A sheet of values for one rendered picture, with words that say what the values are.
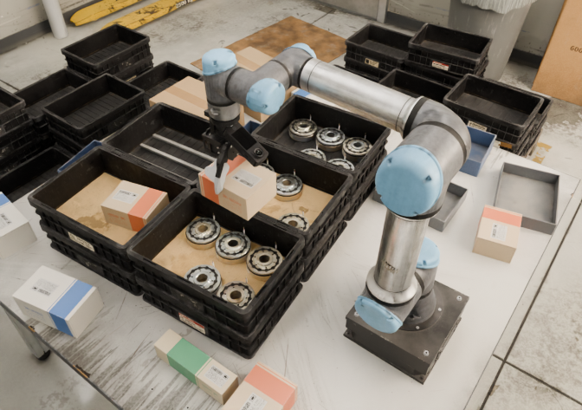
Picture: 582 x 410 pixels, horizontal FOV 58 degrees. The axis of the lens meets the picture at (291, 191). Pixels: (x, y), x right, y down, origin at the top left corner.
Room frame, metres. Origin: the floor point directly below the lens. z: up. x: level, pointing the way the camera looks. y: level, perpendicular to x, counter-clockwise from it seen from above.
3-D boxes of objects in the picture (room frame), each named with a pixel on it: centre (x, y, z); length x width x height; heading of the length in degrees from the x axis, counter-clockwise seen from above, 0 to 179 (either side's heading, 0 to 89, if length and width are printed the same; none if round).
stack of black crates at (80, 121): (2.17, 0.95, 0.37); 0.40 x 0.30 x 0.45; 144
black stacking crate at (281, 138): (1.47, -0.11, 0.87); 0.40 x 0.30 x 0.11; 59
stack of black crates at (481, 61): (2.74, -0.90, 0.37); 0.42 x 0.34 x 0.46; 54
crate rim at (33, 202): (1.16, 0.55, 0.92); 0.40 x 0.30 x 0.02; 59
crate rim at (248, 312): (0.95, 0.20, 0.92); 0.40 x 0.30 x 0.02; 59
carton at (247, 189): (1.02, 0.14, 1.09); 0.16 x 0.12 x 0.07; 54
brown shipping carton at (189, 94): (1.76, 0.37, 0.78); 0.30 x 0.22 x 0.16; 53
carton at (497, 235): (1.17, -0.67, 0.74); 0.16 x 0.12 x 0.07; 157
